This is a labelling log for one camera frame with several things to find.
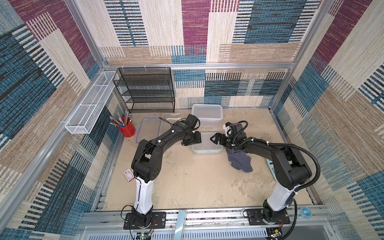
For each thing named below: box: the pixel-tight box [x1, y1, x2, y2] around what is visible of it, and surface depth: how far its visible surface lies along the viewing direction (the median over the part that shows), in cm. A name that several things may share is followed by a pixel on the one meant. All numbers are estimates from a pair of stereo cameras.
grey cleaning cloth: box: [226, 148, 253, 173], surface depth 91 cm
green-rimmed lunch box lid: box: [191, 132, 224, 155], surface depth 93 cm
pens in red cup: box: [109, 111, 132, 127], surface depth 104 cm
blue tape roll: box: [299, 207, 313, 219], surface depth 76 cm
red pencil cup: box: [118, 116, 136, 138], surface depth 104 cm
